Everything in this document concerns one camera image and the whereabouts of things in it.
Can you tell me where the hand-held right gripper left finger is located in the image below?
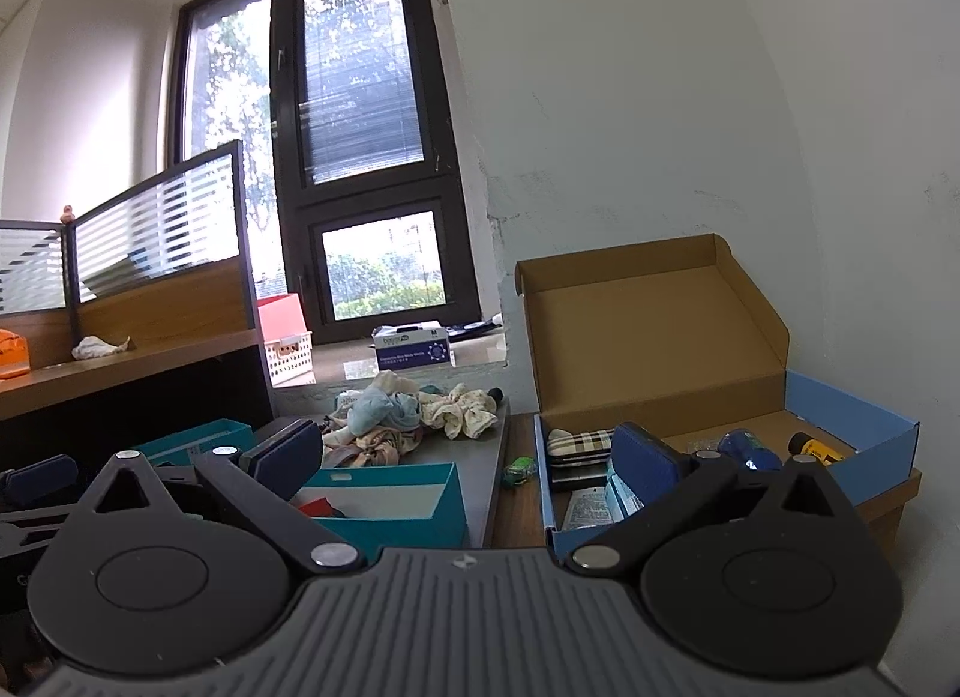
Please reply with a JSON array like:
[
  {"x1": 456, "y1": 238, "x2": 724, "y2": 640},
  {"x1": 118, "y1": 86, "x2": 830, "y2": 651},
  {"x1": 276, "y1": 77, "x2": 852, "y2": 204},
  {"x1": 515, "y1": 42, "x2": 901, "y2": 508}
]
[{"x1": 67, "y1": 418, "x2": 367, "y2": 575}]

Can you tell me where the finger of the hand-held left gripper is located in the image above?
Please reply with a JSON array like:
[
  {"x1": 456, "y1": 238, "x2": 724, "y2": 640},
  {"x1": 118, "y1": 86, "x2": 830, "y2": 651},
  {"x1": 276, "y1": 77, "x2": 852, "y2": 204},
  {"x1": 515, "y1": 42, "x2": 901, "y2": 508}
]
[{"x1": 0, "y1": 454, "x2": 80, "y2": 512}]

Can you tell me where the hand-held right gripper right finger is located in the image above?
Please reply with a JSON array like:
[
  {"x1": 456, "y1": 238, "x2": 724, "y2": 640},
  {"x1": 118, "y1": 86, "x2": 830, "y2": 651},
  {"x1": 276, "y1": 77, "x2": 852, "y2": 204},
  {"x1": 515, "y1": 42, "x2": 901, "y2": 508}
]
[{"x1": 568, "y1": 421, "x2": 861, "y2": 579}]

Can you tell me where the teal box lid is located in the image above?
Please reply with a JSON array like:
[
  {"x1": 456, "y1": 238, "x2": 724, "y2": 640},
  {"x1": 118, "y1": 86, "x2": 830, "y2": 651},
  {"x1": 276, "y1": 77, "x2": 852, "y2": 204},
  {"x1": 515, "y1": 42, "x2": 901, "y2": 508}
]
[{"x1": 137, "y1": 418, "x2": 256, "y2": 467}]

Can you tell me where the teal box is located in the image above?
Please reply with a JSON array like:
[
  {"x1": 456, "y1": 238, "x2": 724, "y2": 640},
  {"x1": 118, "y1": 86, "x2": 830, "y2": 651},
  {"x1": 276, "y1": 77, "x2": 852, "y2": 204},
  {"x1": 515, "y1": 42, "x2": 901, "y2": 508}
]
[{"x1": 289, "y1": 462, "x2": 470, "y2": 552}]

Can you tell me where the grey desktop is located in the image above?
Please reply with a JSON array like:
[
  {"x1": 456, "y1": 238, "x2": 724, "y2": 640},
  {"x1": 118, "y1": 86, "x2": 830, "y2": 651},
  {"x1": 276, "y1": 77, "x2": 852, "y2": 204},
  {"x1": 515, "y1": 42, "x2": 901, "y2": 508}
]
[{"x1": 271, "y1": 382, "x2": 512, "y2": 549}]

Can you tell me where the plaid pouch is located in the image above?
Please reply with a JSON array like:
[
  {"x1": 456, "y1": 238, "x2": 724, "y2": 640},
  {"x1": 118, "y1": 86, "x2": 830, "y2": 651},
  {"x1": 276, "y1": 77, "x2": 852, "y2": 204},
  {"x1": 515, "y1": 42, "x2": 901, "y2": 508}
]
[{"x1": 545, "y1": 427, "x2": 617, "y2": 459}]

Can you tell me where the black flat case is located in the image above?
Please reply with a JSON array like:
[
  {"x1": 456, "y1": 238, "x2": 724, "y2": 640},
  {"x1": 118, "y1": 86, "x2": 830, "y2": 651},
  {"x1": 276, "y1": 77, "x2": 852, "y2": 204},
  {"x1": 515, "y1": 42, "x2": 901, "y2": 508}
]
[{"x1": 549, "y1": 463, "x2": 612, "y2": 494}]

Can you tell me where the white printed packet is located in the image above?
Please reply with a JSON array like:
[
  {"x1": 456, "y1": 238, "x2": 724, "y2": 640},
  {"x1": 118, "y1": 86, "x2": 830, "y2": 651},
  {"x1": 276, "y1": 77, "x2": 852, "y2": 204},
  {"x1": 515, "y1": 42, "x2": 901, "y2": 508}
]
[{"x1": 562, "y1": 488, "x2": 623, "y2": 531}]

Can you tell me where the pile of patterned cloths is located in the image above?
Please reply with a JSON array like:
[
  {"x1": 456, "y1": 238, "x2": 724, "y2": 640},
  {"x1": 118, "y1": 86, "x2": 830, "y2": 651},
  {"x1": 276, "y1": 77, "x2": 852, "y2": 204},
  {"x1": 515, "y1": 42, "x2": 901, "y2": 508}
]
[{"x1": 322, "y1": 427, "x2": 421, "y2": 470}]

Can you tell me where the white plastic basket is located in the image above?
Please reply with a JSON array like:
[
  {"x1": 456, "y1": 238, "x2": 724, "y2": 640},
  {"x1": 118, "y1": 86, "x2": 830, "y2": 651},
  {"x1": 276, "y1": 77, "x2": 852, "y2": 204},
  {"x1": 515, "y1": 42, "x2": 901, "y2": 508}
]
[{"x1": 261, "y1": 331, "x2": 314, "y2": 387}]

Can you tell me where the blue bottle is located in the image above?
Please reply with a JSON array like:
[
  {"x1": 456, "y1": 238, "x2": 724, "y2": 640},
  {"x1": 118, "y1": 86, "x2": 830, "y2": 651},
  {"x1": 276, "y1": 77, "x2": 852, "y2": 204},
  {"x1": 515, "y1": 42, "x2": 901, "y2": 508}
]
[{"x1": 718, "y1": 428, "x2": 783, "y2": 473}]

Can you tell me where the light blue cloth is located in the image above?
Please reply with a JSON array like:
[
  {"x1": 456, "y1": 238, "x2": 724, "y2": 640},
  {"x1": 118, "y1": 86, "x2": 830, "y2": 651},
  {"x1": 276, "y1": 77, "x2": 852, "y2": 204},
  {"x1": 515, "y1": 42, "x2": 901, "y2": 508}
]
[{"x1": 349, "y1": 391, "x2": 421, "y2": 435}]

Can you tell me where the cardboard box with blue lining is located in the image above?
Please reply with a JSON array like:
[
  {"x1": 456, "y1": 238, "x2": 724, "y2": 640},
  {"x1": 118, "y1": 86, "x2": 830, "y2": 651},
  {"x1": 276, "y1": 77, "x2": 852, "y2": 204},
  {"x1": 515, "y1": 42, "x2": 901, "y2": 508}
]
[{"x1": 514, "y1": 233, "x2": 921, "y2": 552}]

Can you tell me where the orange object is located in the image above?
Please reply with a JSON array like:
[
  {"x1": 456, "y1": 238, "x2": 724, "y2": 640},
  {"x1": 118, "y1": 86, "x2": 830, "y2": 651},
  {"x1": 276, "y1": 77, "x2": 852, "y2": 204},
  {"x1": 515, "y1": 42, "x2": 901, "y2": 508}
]
[{"x1": 0, "y1": 328, "x2": 32, "y2": 381}]

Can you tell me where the red box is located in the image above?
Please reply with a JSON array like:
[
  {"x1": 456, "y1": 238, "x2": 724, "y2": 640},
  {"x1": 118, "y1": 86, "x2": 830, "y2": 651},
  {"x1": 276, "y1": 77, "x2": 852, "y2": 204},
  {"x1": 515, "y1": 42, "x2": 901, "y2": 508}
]
[{"x1": 256, "y1": 295, "x2": 310, "y2": 342}]

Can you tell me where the white crumpled cloth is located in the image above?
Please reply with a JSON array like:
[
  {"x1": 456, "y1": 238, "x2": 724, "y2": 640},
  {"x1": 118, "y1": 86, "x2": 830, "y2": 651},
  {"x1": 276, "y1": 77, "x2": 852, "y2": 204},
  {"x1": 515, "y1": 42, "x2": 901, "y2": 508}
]
[{"x1": 71, "y1": 335, "x2": 132, "y2": 360}]

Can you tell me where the blue and white glove box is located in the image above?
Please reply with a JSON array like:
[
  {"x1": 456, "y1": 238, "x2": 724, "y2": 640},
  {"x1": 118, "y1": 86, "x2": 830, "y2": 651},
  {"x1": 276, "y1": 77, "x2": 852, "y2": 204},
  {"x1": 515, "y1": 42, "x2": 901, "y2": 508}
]
[{"x1": 370, "y1": 322, "x2": 457, "y2": 372}]

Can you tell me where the wooden desk partition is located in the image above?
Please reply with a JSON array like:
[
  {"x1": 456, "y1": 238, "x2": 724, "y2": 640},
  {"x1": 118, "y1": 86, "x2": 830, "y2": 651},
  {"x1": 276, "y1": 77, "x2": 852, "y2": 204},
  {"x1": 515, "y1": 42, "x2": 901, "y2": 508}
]
[{"x1": 0, "y1": 258, "x2": 277, "y2": 465}]

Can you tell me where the yellow and black tool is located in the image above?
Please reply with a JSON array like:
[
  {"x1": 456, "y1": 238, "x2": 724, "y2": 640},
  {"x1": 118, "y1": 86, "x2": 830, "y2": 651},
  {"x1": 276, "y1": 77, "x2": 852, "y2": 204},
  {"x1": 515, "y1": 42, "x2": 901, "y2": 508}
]
[{"x1": 787, "y1": 432, "x2": 856, "y2": 467}]

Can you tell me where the cream floral cloth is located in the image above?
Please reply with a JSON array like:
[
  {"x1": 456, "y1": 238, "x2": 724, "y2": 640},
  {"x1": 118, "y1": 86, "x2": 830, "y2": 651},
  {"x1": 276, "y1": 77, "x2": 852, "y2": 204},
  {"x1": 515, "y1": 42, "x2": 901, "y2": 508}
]
[{"x1": 418, "y1": 383, "x2": 502, "y2": 441}]

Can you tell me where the striped glass desk partition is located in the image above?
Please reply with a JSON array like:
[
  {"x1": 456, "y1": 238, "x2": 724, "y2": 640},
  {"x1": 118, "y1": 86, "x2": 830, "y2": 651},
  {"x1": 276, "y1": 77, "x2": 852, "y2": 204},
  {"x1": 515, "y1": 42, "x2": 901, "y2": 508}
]
[{"x1": 0, "y1": 140, "x2": 248, "y2": 314}]

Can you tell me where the dark framed window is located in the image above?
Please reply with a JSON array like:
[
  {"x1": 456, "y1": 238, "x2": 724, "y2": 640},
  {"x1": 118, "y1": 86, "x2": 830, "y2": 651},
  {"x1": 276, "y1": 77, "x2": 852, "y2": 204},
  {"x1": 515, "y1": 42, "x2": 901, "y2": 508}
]
[{"x1": 166, "y1": 0, "x2": 482, "y2": 347}]

